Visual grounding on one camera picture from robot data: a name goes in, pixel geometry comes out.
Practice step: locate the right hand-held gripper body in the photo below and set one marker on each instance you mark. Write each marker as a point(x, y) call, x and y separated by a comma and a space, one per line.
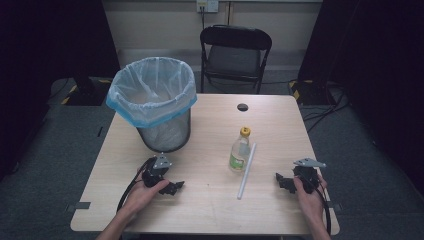
point(307, 176)

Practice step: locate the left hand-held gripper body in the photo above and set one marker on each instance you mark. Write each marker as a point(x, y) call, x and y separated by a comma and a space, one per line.
point(154, 175)

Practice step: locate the white plastic tube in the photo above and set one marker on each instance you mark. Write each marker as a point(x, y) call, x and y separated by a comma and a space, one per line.
point(246, 171)

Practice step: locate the metal mesh waste bin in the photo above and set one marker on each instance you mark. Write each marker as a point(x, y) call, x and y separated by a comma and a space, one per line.
point(166, 135)

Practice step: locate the clear bottle with yellow cap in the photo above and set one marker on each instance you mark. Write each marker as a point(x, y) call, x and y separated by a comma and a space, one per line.
point(239, 155)

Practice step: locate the translucent blue bin liner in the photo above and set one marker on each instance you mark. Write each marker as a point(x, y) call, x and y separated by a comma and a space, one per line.
point(150, 90)

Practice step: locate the person's right hand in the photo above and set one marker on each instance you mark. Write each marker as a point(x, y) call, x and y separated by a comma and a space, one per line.
point(310, 203)

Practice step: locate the person's left hand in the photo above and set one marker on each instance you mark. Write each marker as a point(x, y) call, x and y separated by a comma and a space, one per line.
point(141, 198)

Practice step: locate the black tape strip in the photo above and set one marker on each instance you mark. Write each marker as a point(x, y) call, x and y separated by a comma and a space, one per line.
point(336, 206)
point(80, 205)

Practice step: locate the black stand base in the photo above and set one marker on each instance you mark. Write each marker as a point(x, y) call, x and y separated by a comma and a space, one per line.
point(310, 93)
point(85, 91)

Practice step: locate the black folding chair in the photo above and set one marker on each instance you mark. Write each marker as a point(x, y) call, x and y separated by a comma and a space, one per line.
point(235, 56)

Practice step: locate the black curtain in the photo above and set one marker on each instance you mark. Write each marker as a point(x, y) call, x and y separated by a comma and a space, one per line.
point(376, 50)
point(40, 50)

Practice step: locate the white wall socket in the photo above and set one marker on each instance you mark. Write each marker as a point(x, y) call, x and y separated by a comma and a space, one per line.
point(207, 5)

